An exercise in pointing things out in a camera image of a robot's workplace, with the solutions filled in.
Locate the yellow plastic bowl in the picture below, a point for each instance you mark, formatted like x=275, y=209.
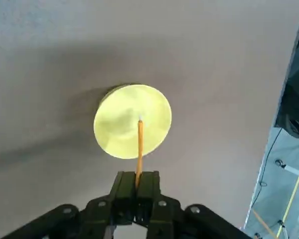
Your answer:
x=119, y=124

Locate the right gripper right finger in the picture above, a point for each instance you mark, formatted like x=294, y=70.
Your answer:
x=149, y=199

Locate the black bulky object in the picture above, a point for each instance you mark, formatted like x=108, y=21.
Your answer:
x=296, y=99

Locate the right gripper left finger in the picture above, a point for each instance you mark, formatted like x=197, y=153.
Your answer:
x=124, y=199

